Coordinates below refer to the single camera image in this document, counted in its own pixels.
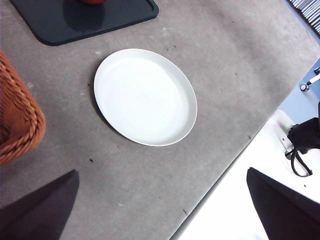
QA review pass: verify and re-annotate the grey ribbed panel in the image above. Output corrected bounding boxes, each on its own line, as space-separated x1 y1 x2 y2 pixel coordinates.
287 0 320 34

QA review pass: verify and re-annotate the white rod with black knob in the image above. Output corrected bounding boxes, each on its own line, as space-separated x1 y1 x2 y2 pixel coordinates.
299 66 320 92

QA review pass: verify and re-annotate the dark green flat tray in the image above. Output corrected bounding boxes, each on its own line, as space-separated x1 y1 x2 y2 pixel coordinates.
9 0 160 47

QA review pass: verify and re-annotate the black flat strap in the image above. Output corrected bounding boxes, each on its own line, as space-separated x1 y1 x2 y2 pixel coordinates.
284 146 314 177

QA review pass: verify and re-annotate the brown wicker basket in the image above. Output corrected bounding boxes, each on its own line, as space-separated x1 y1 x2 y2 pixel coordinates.
0 48 47 166

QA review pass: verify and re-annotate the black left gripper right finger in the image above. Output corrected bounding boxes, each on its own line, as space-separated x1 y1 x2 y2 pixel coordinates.
246 167 320 240

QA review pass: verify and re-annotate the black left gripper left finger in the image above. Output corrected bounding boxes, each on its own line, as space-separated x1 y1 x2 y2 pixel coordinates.
0 169 81 240

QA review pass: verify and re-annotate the pale grey round plate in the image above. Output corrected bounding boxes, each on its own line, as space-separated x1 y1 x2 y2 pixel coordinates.
93 47 199 147

